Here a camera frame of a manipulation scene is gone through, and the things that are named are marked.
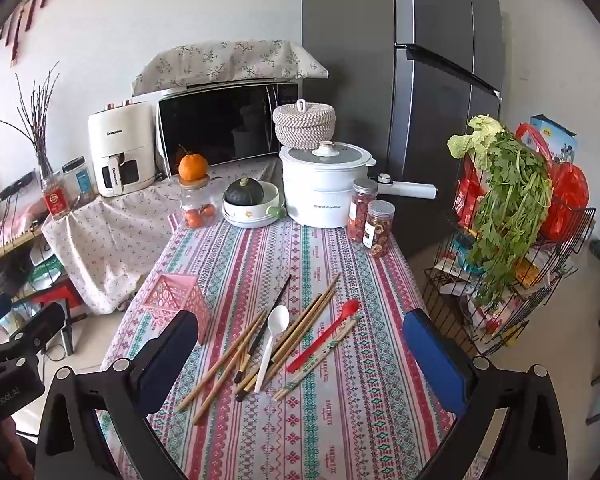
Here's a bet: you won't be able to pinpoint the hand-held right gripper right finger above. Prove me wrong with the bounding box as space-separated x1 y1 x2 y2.
402 308 570 480

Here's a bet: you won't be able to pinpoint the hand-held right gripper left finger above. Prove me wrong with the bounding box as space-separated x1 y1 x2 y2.
34 310 201 480

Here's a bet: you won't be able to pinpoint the pink plastic basket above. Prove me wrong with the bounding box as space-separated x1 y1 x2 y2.
142 272 213 346

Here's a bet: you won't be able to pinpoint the black chopstick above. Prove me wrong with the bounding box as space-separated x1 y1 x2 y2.
234 274 292 385
235 340 276 402

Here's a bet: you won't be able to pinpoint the red plastic spoon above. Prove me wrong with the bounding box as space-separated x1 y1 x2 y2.
286 299 361 373

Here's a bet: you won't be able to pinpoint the paper-wrapped chopsticks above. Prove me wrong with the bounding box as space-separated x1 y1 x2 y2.
274 316 363 401

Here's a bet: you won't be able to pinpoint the white plastic spoon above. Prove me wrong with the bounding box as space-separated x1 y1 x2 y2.
254 305 291 393

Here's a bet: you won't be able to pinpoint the pile of wooden chopsticks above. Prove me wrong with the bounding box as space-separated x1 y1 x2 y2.
176 272 342 426

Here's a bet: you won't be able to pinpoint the red plastic stool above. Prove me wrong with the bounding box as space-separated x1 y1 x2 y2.
30 280 88 321

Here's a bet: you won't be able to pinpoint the patterned striped tablecloth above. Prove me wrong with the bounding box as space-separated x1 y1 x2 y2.
100 210 461 480

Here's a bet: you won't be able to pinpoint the small-print floral cloth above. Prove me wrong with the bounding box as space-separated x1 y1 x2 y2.
41 157 286 316

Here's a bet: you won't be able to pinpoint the blue snack package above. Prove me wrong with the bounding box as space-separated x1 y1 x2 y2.
452 237 486 276

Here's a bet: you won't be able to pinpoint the red-label glass jar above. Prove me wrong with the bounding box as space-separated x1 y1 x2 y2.
41 170 71 221

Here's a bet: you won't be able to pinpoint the blue-label glass jar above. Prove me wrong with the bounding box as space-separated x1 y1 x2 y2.
61 156 95 208

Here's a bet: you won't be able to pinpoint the red snack package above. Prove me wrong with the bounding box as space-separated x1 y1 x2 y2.
454 160 486 231

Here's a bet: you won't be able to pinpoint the red dried fruit jar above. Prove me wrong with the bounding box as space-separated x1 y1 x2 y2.
347 177 379 243

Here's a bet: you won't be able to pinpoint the glass dish with tomatoes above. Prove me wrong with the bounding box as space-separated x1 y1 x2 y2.
179 174 217 230

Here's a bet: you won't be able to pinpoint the white flower-print dish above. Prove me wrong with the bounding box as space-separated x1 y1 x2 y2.
222 181 286 229

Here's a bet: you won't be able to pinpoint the leafy green vegetables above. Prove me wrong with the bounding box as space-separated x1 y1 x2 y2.
447 115 553 311

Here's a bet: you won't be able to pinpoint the dark green pumpkin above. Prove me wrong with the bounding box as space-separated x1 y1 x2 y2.
224 177 265 207

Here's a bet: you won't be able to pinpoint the dried bare branches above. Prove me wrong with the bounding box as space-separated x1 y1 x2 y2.
0 61 61 171

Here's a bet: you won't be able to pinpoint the large orange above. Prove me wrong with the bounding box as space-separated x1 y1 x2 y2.
178 145 209 181

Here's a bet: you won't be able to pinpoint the white air fryer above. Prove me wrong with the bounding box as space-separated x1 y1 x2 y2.
88 100 157 197

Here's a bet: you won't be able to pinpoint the red plastic bag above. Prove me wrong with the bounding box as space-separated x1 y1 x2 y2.
515 122 590 243

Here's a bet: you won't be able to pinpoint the white electric cooking pot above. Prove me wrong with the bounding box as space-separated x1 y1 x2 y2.
279 141 438 227

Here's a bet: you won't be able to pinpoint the black microwave oven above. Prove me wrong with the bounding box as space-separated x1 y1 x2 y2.
157 80 305 177

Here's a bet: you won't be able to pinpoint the blue cardboard box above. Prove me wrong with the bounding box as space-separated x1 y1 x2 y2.
529 115 578 166

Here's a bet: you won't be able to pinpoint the woven lidded basket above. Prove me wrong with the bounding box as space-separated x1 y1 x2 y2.
272 100 337 150

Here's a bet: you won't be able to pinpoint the floral dust cover cloth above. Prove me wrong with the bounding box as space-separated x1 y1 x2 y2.
132 39 329 97

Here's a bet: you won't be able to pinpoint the grey refrigerator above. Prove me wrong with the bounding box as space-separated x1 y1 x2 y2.
300 0 503 246

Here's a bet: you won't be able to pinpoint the black wire rack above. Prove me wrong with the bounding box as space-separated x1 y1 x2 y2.
422 155 597 358

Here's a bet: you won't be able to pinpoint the hawthorn ring snack jar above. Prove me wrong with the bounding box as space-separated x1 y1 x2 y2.
362 200 397 259

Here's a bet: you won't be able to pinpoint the red wall ornament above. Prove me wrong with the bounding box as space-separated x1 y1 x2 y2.
0 0 56 66

